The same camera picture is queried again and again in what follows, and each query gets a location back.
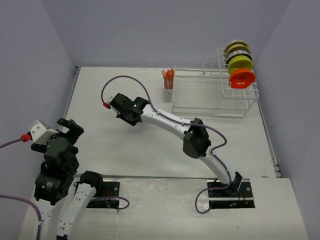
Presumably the orange plastic bowl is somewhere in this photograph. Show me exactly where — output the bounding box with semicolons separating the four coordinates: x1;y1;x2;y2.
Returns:
228;68;256;89

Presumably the lime green plastic bowl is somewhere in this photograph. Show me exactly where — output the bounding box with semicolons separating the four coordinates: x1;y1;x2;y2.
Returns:
227;55;253;75

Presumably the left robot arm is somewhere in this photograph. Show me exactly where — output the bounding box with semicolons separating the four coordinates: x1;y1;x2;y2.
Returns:
28;118;104;240

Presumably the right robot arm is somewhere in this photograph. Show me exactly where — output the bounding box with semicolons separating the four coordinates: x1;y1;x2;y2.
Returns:
103;93;243;197

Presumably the white cutlery holder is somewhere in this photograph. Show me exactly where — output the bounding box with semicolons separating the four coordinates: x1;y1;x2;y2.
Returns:
163;78;174;102

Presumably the orange plastic fork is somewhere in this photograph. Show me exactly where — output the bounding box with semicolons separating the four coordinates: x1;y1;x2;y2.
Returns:
161;70;168;81

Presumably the orange plastic spoon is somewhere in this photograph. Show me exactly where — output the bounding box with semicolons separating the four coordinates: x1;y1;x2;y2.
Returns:
166;70;174;89

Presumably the orange plastic knife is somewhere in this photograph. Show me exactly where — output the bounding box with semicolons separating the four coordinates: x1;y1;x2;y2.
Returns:
170;68;175;79

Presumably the tan yellow rimmed bowl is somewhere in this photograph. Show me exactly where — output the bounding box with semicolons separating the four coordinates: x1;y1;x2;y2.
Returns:
224;44;251;54

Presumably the white red patterned bowl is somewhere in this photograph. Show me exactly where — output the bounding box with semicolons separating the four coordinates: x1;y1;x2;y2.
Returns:
225;49;252;64

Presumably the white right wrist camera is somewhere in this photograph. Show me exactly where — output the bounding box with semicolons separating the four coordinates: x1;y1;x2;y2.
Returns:
107;96;114;109

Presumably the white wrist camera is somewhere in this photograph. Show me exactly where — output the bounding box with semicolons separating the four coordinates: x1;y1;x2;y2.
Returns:
28;119;59;145
107;96;114;109

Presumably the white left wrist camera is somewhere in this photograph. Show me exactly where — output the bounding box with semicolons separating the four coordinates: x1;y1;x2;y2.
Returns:
28;119;59;145

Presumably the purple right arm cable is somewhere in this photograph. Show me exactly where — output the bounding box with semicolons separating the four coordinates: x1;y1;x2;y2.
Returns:
100;75;232;193

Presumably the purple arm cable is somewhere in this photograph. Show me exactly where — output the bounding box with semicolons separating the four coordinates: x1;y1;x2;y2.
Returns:
0;134;42;240
100;75;232;193

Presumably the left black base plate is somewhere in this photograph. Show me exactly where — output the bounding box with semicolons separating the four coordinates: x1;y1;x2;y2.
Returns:
87;181;120;209

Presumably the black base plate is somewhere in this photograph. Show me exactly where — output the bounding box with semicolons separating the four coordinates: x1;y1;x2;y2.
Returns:
87;181;120;209
207;179;256;210

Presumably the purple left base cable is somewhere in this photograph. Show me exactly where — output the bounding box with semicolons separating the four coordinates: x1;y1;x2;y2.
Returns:
89;196;130;213

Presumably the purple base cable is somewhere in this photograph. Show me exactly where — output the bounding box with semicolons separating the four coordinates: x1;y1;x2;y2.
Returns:
195;184;232;214
89;196;130;213

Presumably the white wire dish rack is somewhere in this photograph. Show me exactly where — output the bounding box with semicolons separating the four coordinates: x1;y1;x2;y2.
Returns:
172;48;259;119

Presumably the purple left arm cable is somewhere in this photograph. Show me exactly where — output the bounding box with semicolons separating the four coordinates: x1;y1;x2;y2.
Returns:
0;134;42;240

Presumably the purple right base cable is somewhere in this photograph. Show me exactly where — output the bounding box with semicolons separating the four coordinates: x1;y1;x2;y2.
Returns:
195;184;232;214

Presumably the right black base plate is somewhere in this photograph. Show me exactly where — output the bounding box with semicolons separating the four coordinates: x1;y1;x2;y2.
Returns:
207;179;256;210

